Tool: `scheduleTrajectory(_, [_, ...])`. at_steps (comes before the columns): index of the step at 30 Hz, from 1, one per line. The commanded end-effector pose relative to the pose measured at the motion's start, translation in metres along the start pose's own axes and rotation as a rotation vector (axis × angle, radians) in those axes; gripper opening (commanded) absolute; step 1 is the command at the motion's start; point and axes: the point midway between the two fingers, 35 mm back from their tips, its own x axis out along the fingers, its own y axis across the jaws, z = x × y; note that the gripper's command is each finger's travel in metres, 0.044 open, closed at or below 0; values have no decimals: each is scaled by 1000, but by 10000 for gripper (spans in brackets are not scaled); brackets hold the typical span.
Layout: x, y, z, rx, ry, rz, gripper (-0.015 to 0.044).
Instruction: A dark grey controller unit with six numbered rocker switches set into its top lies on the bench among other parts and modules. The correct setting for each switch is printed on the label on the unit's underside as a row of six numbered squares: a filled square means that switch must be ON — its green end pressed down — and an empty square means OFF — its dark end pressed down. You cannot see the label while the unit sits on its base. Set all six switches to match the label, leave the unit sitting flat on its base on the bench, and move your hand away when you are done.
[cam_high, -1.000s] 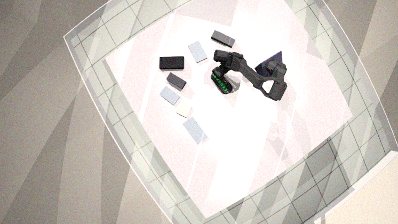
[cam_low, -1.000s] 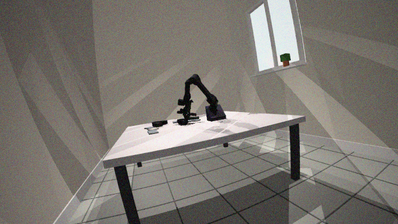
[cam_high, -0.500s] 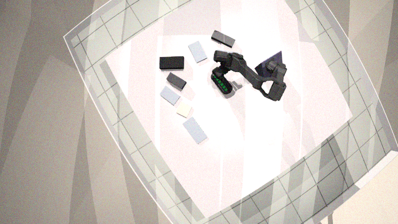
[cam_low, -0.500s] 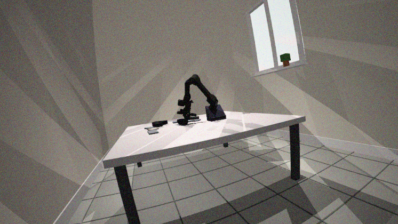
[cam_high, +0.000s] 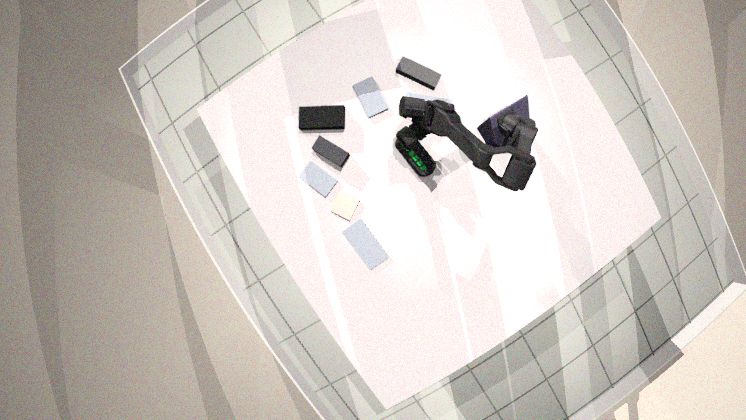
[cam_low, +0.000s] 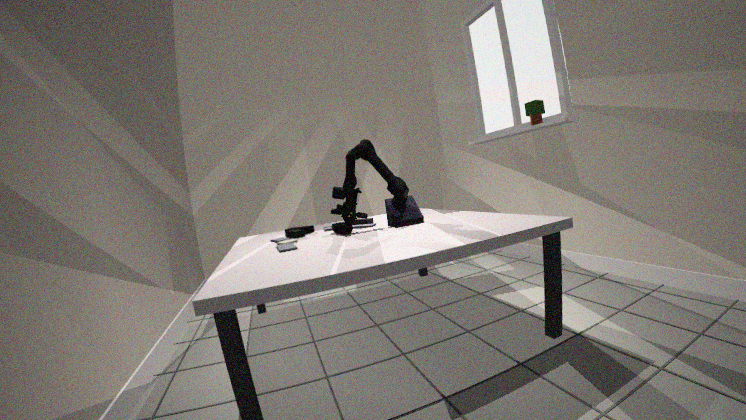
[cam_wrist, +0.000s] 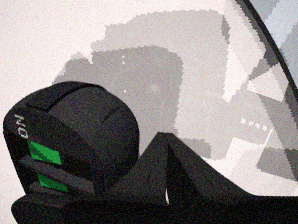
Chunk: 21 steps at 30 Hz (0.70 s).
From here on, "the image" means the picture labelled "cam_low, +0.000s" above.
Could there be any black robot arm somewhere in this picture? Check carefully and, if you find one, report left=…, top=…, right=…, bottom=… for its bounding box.
left=332, top=140, right=409, bottom=210

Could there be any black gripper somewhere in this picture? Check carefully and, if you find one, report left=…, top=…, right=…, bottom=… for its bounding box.
left=330, top=200, right=368, bottom=224

